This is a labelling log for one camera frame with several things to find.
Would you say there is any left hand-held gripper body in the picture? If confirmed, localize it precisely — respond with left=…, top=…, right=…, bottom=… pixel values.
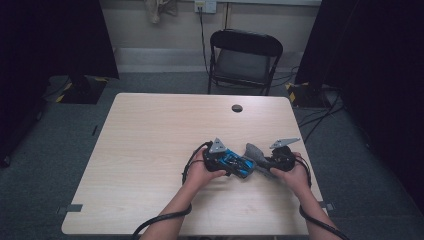
left=202, top=137, right=231, bottom=173

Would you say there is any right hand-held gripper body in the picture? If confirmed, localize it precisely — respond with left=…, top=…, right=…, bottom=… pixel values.
left=266, top=137, right=301, bottom=172

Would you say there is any grey terry cloth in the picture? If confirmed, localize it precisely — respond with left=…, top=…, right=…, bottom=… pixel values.
left=243, top=142, right=278, bottom=178

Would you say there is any person's left hand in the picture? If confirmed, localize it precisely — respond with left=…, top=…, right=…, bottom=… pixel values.
left=183, top=149, right=228, bottom=193

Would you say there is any person's right hand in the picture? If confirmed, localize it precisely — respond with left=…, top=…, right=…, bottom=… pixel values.
left=269, top=152, right=313, bottom=198

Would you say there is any black stand base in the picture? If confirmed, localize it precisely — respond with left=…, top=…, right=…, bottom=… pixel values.
left=285, top=81, right=331, bottom=108
left=59, top=74, right=109, bottom=105

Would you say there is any black folding chair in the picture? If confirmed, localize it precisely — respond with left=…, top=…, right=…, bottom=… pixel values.
left=208, top=29, right=284, bottom=96

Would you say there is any dark curtain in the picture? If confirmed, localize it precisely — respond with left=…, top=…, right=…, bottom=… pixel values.
left=294, top=0, right=424, bottom=214
left=0, top=0, right=120, bottom=168

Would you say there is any beige hanging cloth bag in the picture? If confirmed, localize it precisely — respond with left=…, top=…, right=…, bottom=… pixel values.
left=144, top=0, right=179, bottom=24

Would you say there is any black floor cable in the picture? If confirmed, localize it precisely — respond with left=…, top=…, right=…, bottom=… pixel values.
left=303, top=93, right=343, bottom=145
left=298, top=99, right=344, bottom=128

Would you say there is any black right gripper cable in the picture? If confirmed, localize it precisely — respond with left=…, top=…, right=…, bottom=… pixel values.
left=294, top=156, right=351, bottom=240

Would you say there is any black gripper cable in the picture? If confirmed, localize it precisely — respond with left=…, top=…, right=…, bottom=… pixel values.
left=294, top=156, right=351, bottom=240
left=131, top=140, right=214, bottom=240

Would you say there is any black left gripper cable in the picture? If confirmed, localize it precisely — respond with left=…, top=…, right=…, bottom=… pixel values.
left=131, top=140, right=214, bottom=240

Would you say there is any black power cable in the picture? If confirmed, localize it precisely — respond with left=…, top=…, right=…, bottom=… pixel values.
left=198, top=6, right=212, bottom=76

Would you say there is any white wall socket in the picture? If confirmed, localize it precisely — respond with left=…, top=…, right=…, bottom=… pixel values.
left=194, top=0, right=218, bottom=14

